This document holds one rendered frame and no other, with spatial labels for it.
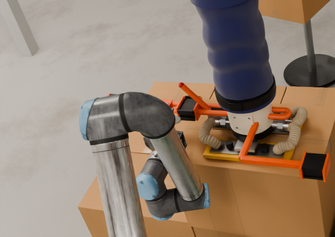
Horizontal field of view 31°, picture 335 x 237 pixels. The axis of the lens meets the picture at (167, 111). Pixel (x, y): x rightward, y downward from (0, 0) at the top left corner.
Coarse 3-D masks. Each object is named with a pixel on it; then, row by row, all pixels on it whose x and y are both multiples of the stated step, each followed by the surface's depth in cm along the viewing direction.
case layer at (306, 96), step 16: (160, 96) 347; (176, 96) 343; (208, 96) 336; (288, 96) 319; (304, 96) 316; (320, 96) 313; (176, 128) 321; (144, 144) 317; (144, 160) 308; (96, 176) 307; (96, 192) 298; (80, 208) 293; (96, 208) 289; (144, 208) 281; (96, 224) 297; (160, 224) 277; (176, 224) 272
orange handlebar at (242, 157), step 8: (168, 104) 246; (176, 104) 246; (208, 104) 240; (216, 104) 239; (176, 112) 243; (200, 112) 238; (208, 112) 237; (216, 112) 235; (224, 112) 234; (280, 112) 228; (288, 112) 225; (256, 128) 223; (248, 136) 219; (248, 144) 216; (240, 152) 214; (240, 160) 212; (248, 160) 210; (256, 160) 209; (264, 160) 208; (272, 160) 207; (280, 160) 206; (288, 160) 205; (296, 168) 204
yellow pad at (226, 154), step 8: (224, 144) 237; (232, 144) 233; (264, 144) 228; (272, 144) 230; (208, 152) 236; (216, 152) 235; (224, 152) 233; (232, 152) 232; (248, 152) 230; (256, 152) 229; (264, 152) 228; (272, 152) 227; (288, 152) 226; (232, 160) 232
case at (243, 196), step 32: (192, 128) 254; (320, 128) 235; (192, 160) 239; (224, 160) 235; (224, 192) 241; (256, 192) 234; (288, 192) 226; (320, 192) 222; (192, 224) 264; (224, 224) 255; (256, 224) 247; (288, 224) 239; (320, 224) 231
